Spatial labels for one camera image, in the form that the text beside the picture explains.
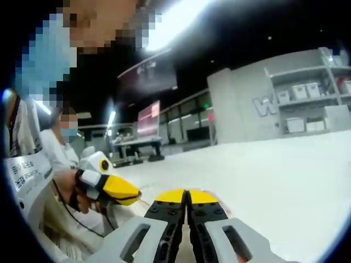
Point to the person's left hand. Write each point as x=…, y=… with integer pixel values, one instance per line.
x=65, y=186

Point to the white chest-worn device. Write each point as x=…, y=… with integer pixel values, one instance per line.
x=27, y=175

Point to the pink hanging item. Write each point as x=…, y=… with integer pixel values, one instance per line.
x=211, y=116

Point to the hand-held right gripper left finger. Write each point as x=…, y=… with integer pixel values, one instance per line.
x=137, y=238

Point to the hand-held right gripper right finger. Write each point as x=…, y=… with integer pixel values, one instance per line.
x=235, y=241

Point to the grey wall letter sign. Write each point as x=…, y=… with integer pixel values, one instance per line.
x=264, y=106

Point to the grey leaning board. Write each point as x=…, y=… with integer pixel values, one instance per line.
x=337, y=117

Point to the ceiling light strip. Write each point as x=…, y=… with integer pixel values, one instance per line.
x=175, y=22

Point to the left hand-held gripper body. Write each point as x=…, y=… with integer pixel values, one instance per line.
x=94, y=163

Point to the grey shelf unit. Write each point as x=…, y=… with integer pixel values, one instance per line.
x=299, y=70

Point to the black laptop stand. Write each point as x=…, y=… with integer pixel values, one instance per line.
x=156, y=158

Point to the row of white storage boxes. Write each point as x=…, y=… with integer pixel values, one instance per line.
x=299, y=91

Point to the hanging dark display screen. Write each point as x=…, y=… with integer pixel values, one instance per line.
x=148, y=76

